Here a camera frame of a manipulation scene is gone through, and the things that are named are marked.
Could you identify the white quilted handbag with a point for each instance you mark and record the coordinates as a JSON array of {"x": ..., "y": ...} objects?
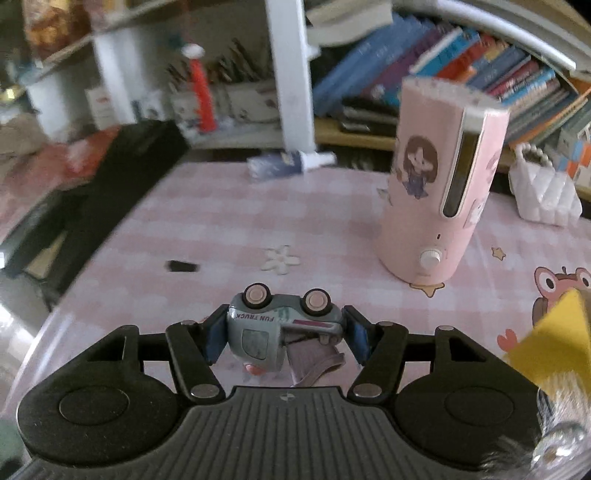
[{"x": 543, "y": 194}]

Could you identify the blue spray bottle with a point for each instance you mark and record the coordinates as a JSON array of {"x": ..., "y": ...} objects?
[{"x": 286, "y": 164}]

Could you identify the small black cap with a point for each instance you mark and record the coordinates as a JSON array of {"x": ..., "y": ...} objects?
[{"x": 181, "y": 266}]

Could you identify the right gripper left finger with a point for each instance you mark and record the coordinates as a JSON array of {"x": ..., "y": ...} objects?
[{"x": 194, "y": 347}]

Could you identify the white wooden bookshelf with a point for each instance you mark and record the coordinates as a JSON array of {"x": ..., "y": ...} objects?
[{"x": 291, "y": 62}]

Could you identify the yellow cardboard box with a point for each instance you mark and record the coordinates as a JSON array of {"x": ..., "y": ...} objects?
[{"x": 557, "y": 350}]

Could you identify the pink cartoon humidifier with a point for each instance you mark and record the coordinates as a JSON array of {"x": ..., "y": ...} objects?
[{"x": 449, "y": 141}]

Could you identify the grey toy truck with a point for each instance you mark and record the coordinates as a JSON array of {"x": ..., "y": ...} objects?
[{"x": 266, "y": 330}]

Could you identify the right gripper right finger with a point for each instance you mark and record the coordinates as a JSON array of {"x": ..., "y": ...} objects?
[{"x": 379, "y": 348}]

